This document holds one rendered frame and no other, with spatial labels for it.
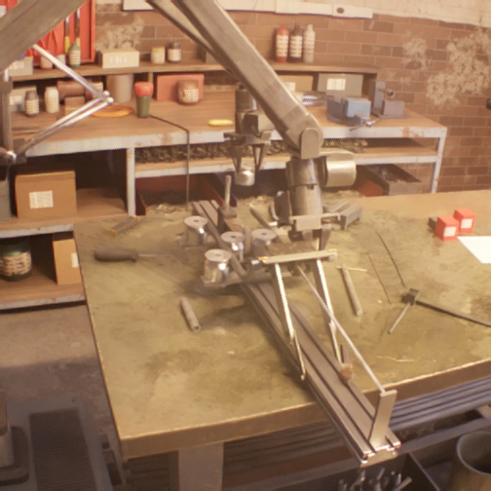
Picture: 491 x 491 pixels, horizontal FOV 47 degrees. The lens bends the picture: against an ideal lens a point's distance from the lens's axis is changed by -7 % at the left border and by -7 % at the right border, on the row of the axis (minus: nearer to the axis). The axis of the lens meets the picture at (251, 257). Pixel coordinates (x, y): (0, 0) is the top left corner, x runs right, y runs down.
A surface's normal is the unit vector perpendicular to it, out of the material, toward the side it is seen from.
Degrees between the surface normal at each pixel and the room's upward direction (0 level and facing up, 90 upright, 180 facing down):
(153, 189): 90
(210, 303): 0
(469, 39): 90
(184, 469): 90
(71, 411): 0
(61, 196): 90
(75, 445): 0
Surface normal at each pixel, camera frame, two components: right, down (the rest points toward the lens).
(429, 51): 0.33, 0.45
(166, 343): 0.06, -0.89
